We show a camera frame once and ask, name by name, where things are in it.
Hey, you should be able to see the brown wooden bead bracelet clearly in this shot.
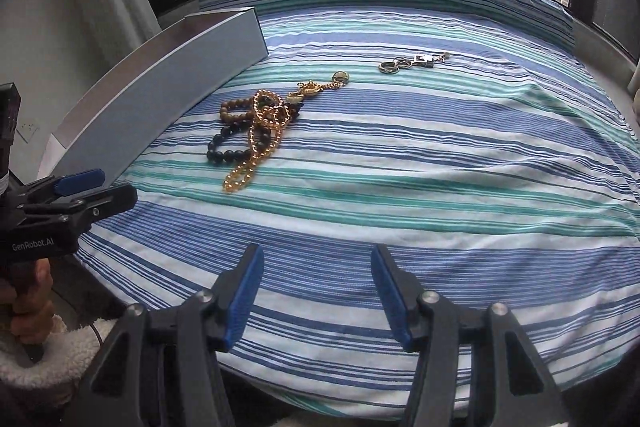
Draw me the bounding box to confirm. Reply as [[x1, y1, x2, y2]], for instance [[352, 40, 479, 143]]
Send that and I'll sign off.
[[219, 95, 262, 128]]

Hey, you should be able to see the black bead bracelet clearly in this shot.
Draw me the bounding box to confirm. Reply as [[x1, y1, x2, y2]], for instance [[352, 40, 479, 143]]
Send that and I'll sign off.
[[206, 103, 305, 166]]

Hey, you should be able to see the gold bead necklace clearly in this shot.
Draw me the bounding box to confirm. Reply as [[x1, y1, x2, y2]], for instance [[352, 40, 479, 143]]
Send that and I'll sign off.
[[221, 89, 292, 194]]

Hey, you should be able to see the gold chain with ring pendant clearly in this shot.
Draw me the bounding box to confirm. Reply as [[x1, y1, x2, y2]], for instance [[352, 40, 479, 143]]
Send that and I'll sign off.
[[286, 69, 352, 104]]

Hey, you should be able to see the white fleece sleeve forearm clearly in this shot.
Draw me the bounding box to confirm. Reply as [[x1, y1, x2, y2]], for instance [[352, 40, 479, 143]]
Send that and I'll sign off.
[[1, 315, 116, 389]]

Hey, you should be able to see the person's left hand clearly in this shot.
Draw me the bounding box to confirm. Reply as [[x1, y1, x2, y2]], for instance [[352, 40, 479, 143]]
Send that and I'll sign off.
[[1, 259, 55, 345]]

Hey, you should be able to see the white cardboard box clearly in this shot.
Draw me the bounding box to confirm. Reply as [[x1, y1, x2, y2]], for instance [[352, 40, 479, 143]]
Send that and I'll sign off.
[[38, 8, 268, 182]]

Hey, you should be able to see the blue green striped bedsheet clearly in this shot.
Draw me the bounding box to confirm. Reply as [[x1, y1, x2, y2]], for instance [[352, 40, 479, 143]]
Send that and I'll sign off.
[[77, 0, 639, 418]]

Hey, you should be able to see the right white curtain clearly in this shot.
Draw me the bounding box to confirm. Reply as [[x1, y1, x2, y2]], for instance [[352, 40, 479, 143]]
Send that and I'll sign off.
[[628, 61, 640, 124]]

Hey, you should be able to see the wall power socket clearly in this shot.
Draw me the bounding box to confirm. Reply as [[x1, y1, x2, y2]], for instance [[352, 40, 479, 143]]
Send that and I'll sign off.
[[16, 119, 39, 143]]

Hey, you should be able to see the silver ring chain jewelry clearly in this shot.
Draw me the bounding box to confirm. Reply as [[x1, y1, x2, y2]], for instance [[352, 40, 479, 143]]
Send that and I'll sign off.
[[378, 52, 450, 75]]

